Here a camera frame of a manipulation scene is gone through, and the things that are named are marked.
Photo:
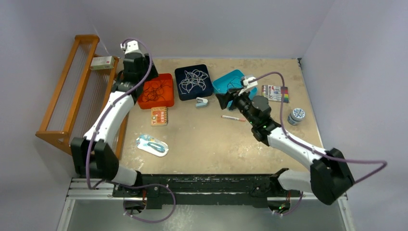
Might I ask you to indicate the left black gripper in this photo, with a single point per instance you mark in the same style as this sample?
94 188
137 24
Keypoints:
152 73

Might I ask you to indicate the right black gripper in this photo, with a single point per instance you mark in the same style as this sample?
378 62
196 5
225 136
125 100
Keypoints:
224 99

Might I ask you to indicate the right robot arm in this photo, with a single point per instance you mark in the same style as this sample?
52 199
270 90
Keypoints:
328 176

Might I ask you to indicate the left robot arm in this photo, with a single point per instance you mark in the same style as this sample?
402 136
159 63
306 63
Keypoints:
92 154

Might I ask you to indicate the light blue tray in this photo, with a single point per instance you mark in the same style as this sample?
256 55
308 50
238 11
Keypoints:
232 80

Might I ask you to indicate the orange tray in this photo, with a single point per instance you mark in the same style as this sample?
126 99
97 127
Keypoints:
158 92

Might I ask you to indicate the light blue stapler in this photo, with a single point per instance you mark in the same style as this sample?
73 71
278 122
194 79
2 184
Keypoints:
201 102

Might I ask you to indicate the white red marker pen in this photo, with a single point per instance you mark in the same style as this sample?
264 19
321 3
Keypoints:
233 118

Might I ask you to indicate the dark blue tray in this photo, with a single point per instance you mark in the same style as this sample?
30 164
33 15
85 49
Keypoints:
193 81

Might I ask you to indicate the orange notebook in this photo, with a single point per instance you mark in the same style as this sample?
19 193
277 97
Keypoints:
159 116

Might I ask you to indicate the marker pen pack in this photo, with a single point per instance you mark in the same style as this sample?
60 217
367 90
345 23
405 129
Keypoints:
274 93

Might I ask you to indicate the small white red box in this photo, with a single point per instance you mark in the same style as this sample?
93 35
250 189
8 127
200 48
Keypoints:
102 62

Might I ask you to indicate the scissors blister pack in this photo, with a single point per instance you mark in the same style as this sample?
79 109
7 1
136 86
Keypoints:
152 145

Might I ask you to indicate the wooden rack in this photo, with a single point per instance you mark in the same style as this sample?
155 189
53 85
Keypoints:
79 96

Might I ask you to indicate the blue white round tin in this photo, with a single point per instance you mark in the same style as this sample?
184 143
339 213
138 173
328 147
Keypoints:
296 116

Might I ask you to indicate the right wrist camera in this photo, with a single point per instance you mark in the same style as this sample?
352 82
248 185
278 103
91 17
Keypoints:
248 83

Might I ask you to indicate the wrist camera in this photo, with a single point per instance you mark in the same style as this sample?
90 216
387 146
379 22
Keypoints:
248 83
130 47

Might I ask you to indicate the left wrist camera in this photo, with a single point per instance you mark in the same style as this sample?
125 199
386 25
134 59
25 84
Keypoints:
130 47

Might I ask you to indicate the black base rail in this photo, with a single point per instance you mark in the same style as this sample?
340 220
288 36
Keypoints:
256 190

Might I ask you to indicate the aluminium frame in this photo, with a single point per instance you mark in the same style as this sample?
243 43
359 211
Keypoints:
98 210

